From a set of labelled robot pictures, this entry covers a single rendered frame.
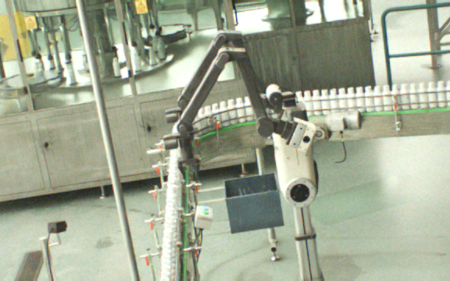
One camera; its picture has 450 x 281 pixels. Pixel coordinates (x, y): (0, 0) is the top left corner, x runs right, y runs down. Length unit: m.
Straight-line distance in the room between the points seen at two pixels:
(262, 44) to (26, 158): 2.96
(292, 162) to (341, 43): 5.76
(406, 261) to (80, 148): 3.27
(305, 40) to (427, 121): 3.98
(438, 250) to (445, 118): 0.94
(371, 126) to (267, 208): 1.32
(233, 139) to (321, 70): 3.80
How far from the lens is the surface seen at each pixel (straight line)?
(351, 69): 10.49
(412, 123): 6.58
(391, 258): 6.80
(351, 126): 6.51
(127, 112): 8.52
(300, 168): 4.74
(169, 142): 4.53
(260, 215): 5.59
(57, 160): 8.71
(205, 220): 4.91
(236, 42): 4.87
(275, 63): 10.38
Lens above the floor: 2.86
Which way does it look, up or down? 17 degrees down
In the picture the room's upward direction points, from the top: 9 degrees counter-clockwise
